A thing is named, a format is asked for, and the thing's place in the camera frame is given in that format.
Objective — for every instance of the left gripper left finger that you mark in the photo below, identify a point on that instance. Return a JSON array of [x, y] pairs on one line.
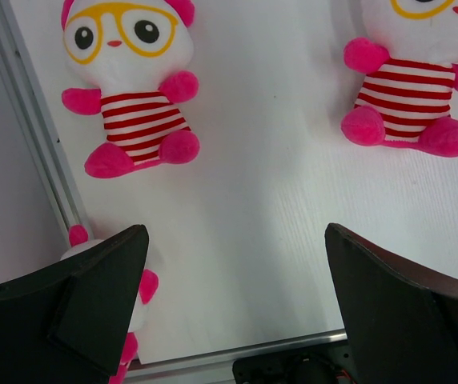
[[68, 322]]

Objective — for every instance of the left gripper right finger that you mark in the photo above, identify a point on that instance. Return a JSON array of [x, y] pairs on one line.
[[401, 318]]

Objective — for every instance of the panda plush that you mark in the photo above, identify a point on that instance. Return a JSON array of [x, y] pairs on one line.
[[133, 57], [409, 60], [80, 241]]

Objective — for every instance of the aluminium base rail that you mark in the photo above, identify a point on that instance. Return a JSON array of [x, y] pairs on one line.
[[217, 367]]

